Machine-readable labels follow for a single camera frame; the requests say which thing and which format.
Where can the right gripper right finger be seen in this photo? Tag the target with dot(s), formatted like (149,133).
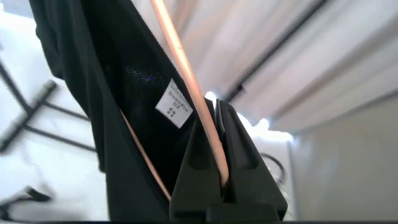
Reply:
(248,174)

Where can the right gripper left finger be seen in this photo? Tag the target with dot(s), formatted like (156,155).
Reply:
(196,174)

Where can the black garment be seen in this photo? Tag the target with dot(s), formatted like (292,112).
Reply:
(124,62)

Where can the black clothes rack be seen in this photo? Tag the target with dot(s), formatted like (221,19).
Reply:
(37,102)

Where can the white curtain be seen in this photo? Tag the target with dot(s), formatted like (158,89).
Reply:
(311,62)

